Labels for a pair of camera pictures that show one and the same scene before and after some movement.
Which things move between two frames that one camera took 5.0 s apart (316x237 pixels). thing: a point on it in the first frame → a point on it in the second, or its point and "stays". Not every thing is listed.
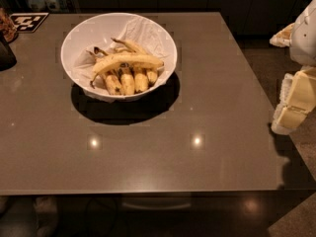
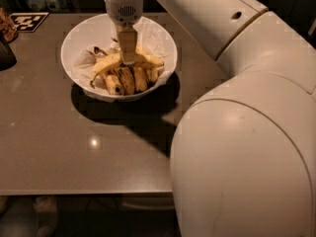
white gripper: x=305 y=39 → x=123 y=11
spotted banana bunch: x=125 y=70 stays
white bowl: x=99 y=31 stays
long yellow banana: x=124 y=59 stays
